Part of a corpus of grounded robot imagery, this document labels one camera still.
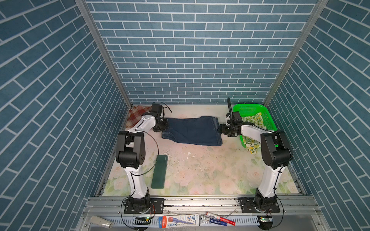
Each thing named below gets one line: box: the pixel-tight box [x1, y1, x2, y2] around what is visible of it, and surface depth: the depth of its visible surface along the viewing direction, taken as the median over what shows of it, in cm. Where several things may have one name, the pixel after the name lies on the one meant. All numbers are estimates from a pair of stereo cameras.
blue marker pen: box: [209, 217, 228, 227], surface depth 70 cm
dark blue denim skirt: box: [161, 115, 223, 147], surface depth 104 cm
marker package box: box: [158, 214, 200, 229], surface depth 70 cm
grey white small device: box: [89, 215, 113, 229], surface depth 68 cm
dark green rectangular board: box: [151, 154, 169, 190], surface depth 85 cm
